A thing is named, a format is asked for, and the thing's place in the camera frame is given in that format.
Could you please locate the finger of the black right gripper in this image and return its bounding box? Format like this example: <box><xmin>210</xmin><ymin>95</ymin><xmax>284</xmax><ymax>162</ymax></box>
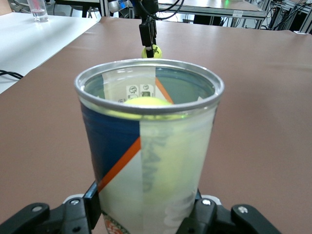
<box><xmin>139</xmin><ymin>19</ymin><xmax>157</xmax><ymax>58</ymax></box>

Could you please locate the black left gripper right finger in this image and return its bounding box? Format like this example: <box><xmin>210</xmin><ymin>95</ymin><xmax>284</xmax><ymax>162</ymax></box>
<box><xmin>179</xmin><ymin>189</ymin><xmax>220</xmax><ymax>234</ymax></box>

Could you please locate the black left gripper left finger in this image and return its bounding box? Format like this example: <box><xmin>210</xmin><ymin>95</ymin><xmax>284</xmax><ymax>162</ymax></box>
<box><xmin>50</xmin><ymin>181</ymin><xmax>101</xmax><ymax>234</ymax></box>

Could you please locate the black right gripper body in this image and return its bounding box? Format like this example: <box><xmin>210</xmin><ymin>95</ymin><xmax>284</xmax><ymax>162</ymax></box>
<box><xmin>133</xmin><ymin>0</ymin><xmax>159</xmax><ymax>21</ymax></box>

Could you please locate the yellow ball Wilson print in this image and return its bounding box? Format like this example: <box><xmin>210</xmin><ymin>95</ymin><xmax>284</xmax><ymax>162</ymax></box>
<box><xmin>141</xmin><ymin>44</ymin><xmax>163</xmax><ymax>59</ymax></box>

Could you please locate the yellow ball Roland Garros print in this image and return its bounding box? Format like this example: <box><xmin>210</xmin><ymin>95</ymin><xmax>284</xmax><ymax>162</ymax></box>
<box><xmin>117</xmin><ymin>97</ymin><xmax>210</xmax><ymax>195</ymax></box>

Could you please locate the clear tennis ball can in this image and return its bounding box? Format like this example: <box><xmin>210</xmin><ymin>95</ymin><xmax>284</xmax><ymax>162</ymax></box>
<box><xmin>74</xmin><ymin>58</ymin><xmax>225</xmax><ymax>234</ymax></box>

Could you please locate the black desk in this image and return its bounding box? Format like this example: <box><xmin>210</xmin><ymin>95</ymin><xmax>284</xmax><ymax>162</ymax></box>
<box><xmin>48</xmin><ymin>0</ymin><xmax>103</xmax><ymax>18</ymax></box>

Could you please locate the brown table cover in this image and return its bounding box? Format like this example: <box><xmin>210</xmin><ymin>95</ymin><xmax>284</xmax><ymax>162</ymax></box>
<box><xmin>0</xmin><ymin>16</ymin><xmax>312</xmax><ymax>234</ymax></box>

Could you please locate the clear drinking glass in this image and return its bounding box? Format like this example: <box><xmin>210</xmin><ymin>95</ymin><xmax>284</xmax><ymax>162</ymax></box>
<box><xmin>26</xmin><ymin>0</ymin><xmax>49</xmax><ymax>23</ymax></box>

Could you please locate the white side table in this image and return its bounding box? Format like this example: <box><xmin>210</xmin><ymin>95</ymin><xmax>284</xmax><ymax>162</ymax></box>
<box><xmin>0</xmin><ymin>12</ymin><xmax>102</xmax><ymax>95</ymax></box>

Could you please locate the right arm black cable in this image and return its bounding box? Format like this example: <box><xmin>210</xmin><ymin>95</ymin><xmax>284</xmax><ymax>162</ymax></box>
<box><xmin>136</xmin><ymin>0</ymin><xmax>186</xmax><ymax>21</ymax></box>

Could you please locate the aluminium post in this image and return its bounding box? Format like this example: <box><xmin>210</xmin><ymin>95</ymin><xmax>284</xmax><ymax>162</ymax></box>
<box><xmin>98</xmin><ymin>0</ymin><xmax>110</xmax><ymax>18</ymax></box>

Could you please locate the thin black cable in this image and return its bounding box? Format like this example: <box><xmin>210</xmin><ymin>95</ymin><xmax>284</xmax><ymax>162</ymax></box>
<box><xmin>0</xmin><ymin>69</ymin><xmax>24</xmax><ymax>80</ymax></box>

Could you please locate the aluminium rack with cables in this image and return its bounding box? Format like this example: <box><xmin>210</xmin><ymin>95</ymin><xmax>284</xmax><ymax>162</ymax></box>
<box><xmin>255</xmin><ymin>0</ymin><xmax>312</xmax><ymax>34</ymax></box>

